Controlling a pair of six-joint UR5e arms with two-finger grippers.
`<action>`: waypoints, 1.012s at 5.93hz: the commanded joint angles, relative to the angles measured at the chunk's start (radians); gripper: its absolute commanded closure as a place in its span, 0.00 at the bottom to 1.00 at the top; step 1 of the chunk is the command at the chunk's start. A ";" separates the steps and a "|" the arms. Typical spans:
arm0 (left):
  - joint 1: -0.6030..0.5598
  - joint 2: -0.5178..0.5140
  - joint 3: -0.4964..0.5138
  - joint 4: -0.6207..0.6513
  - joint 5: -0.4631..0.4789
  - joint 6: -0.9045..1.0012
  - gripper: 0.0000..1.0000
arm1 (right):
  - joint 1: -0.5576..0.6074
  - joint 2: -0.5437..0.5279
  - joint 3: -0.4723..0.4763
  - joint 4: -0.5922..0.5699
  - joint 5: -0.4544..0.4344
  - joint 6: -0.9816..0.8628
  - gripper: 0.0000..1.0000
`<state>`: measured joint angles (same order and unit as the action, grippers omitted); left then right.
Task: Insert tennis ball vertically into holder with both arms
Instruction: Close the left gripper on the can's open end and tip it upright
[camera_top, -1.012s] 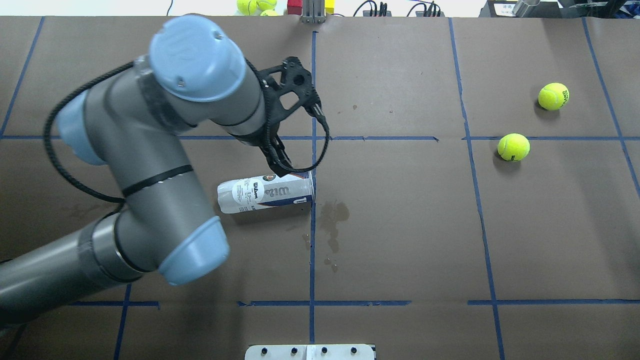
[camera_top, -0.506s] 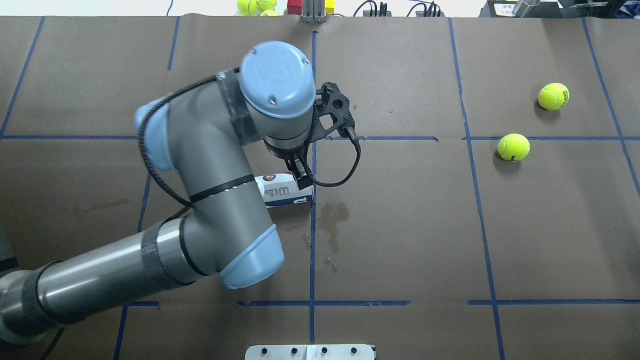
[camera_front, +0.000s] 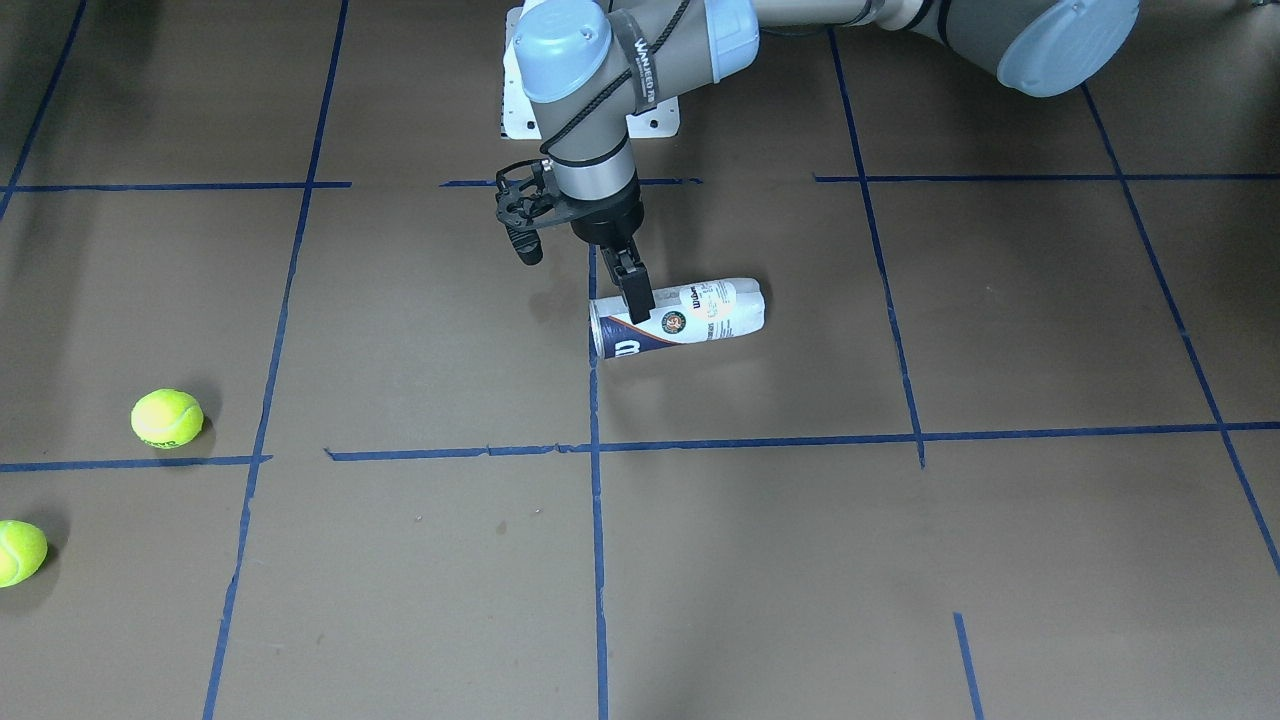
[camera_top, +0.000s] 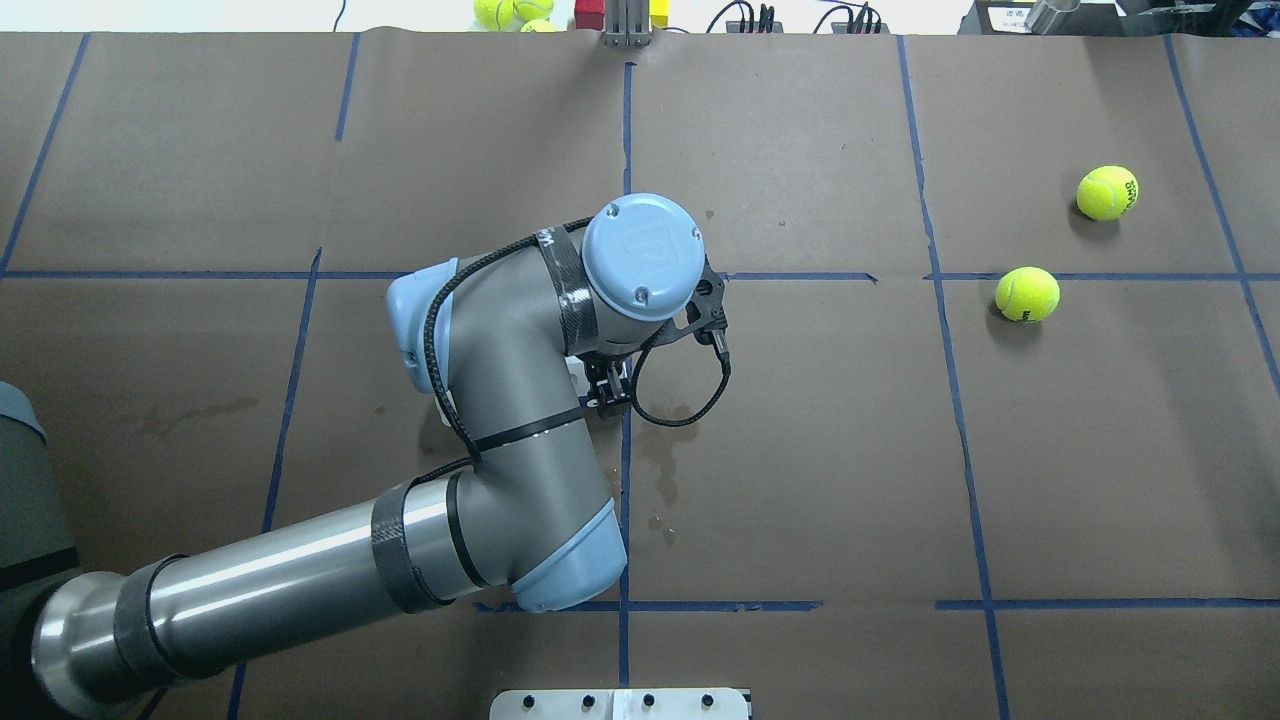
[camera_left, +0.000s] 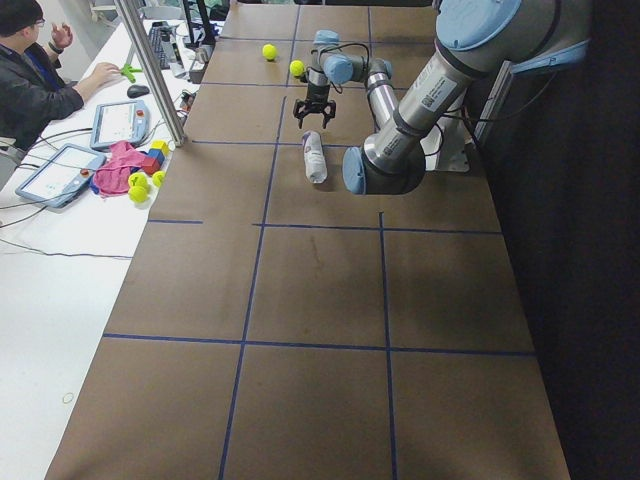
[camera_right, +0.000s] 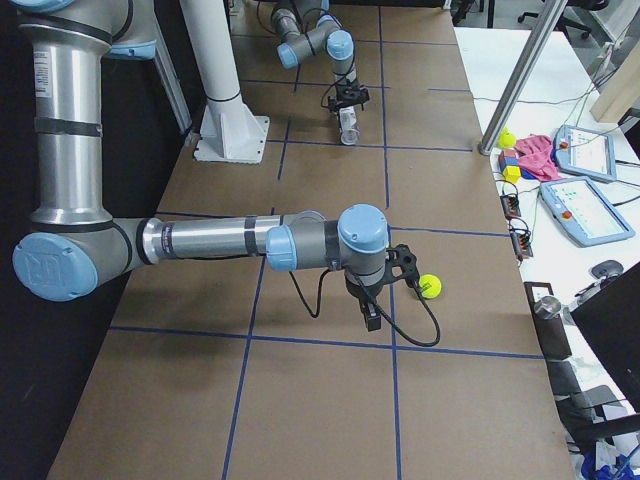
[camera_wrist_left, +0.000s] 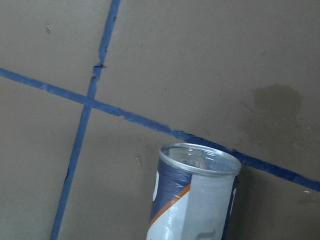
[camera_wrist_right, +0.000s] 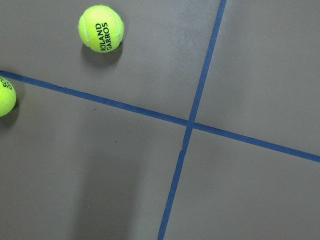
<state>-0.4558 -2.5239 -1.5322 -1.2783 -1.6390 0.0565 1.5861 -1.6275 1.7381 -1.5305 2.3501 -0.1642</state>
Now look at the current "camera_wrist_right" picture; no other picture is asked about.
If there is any tennis ball with black logo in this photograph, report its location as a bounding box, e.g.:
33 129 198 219
78 5 124 54

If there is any tennis ball near tape cross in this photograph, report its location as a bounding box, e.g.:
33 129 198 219
0 76 17 117

